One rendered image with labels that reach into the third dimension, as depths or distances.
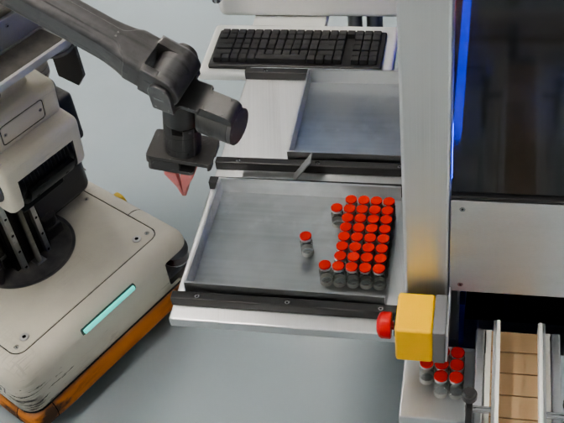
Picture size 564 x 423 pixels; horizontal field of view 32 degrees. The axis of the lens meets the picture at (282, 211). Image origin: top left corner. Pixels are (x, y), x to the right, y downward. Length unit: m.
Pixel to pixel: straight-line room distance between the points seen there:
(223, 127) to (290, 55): 0.86
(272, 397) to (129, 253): 0.54
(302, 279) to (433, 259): 0.33
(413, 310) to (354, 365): 1.23
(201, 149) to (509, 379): 0.57
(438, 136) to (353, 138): 0.68
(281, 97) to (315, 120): 0.11
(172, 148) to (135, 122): 2.01
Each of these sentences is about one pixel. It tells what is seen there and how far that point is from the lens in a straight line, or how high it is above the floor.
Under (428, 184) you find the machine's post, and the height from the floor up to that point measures 1.23.
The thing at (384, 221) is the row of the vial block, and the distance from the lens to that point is 1.68.
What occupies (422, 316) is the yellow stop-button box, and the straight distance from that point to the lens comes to 1.41.
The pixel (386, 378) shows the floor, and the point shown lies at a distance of 2.60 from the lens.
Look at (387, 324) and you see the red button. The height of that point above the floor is 1.01.
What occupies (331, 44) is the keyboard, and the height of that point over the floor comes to 0.83.
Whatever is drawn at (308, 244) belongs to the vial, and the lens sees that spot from 1.67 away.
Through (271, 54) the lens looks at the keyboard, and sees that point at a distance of 2.24.
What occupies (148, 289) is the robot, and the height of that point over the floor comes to 0.20.
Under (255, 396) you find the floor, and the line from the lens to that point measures 2.60.
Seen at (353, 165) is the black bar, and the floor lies 0.90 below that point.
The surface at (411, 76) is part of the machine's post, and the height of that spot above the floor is 1.41.
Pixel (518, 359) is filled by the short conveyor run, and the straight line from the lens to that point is 1.49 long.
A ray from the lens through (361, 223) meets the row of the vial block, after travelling 1.67.
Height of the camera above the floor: 2.13
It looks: 45 degrees down
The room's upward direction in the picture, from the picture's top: 9 degrees counter-clockwise
